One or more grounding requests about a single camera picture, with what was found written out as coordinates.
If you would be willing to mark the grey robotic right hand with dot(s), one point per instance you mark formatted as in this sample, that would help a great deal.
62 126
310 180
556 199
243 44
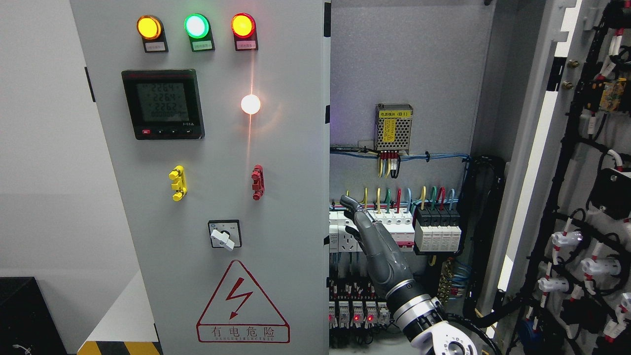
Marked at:
386 263

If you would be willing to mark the grey cabinet door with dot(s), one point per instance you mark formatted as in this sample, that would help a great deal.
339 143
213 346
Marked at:
558 81
265 107

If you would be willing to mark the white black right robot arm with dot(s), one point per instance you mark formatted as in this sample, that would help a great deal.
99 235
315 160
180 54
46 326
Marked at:
420 318

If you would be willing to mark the red indicator lamp left door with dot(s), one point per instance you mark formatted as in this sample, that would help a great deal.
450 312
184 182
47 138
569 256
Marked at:
244 29

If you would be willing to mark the green indicator lamp left door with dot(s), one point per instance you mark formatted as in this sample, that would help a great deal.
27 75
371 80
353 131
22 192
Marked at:
199 32

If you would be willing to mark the yellow indicator lamp left door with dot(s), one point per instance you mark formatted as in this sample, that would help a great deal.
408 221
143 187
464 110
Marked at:
152 32

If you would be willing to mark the white socket breaker row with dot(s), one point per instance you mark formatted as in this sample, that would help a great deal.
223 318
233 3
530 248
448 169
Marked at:
399 225

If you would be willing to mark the relay terminal block row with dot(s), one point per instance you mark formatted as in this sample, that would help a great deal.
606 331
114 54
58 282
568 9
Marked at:
354 304

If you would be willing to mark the black white surge protector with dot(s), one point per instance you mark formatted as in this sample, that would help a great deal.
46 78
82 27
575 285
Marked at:
434 233

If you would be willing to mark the perforated metal power supply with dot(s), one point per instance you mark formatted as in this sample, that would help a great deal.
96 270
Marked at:
393 127

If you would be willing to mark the red electric hazard sticker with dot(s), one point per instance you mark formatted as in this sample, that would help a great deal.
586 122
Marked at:
240 311

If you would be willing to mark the black digital power meter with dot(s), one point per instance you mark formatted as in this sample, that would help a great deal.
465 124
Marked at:
164 104

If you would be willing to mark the red terminal post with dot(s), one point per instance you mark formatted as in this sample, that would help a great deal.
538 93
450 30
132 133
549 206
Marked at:
258 185

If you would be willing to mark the white rotary selector switch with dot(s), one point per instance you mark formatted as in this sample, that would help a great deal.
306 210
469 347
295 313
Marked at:
225 234

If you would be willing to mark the yellow terminal post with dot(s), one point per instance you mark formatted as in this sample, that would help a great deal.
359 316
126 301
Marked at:
178 185

